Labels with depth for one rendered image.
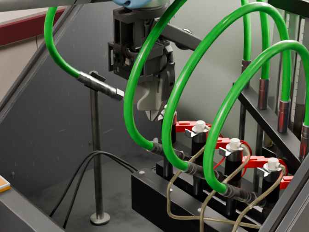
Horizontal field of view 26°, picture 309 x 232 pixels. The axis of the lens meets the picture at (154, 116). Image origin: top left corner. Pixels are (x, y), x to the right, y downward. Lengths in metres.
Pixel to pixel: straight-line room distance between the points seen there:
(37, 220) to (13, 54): 1.39
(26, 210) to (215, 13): 0.57
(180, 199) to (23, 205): 0.29
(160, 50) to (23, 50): 1.52
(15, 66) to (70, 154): 1.09
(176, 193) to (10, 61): 1.44
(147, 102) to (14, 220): 0.33
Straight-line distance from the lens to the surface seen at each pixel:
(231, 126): 1.51
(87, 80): 1.20
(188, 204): 1.18
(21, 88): 1.38
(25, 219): 1.22
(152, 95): 1.12
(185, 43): 1.13
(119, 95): 1.23
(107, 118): 1.53
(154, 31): 0.99
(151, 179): 1.25
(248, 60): 1.30
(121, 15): 1.05
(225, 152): 1.07
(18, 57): 2.56
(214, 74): 1.50
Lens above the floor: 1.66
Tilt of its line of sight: 28 degrees down
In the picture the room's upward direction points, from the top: straight up
